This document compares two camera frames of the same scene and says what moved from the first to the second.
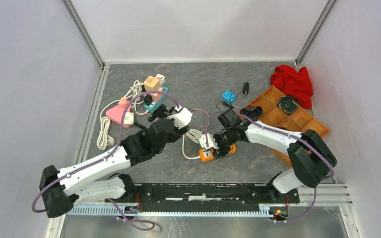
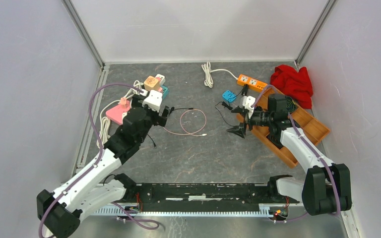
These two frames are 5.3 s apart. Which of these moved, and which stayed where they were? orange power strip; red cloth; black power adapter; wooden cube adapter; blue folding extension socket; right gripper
Moved: right gripper; orange power strip
Stayed: wooden cube adapter; blue folding extension socket; red cloth; black power adapter
